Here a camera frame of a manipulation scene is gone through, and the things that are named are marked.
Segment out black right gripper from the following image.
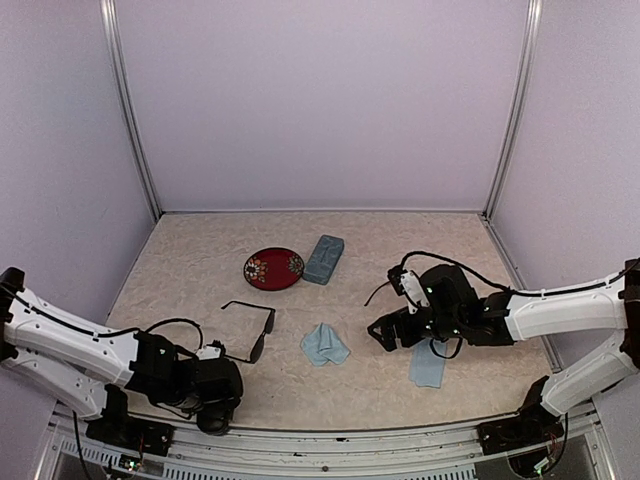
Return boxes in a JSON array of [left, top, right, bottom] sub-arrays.
[[367, 306, 464, 352]]

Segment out light blue cleaning cloth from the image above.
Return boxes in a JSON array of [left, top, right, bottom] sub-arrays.
[[300, 323, 351, 367]]

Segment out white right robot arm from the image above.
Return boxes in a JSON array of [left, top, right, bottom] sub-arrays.
[[367, 257, 639, 444]]

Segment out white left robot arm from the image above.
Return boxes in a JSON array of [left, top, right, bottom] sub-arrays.
[[1, 267, 244, 445]]

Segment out folded blue cloth pouch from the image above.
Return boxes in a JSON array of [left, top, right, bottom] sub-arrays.
[[409, 339, 447, 389]]

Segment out blue-grey hard glasses case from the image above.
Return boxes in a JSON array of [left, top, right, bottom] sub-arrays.
[[303, 235, 345, 285]]

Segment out red floral plate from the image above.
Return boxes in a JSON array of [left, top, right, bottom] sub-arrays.
[[242, 247, 305, 291]]

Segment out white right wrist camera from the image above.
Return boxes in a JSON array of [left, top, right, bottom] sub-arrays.
[[400, 272, 430, 314]]

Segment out black frame sunglasses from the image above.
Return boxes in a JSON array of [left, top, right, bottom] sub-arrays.
[[220, 300, 277, 364]]

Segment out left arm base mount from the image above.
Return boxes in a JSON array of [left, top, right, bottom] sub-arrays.
[[85, 385, 174, 457]]

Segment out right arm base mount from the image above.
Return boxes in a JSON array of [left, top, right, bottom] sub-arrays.
[[476, 376, 566, 455]]

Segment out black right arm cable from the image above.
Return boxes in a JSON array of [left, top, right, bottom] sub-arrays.
[[363, 251, 640, 307]]

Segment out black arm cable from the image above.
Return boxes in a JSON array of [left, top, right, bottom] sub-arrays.
[[9, 287, 204, 351], [363, 251, 640, 307]]

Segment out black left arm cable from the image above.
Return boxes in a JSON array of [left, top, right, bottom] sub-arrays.
[[9, 287, 204, 351]]

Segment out right metal corner post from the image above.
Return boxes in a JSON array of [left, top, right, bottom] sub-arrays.
[[482, 0, 544, 223]]

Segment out metal corner post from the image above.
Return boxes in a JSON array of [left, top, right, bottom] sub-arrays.
[[100, 0, 164, 223], [482, 0, 544, 223]]

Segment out left metal corner post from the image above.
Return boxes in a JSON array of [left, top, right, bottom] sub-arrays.
[[100, 0, 164, 223]]

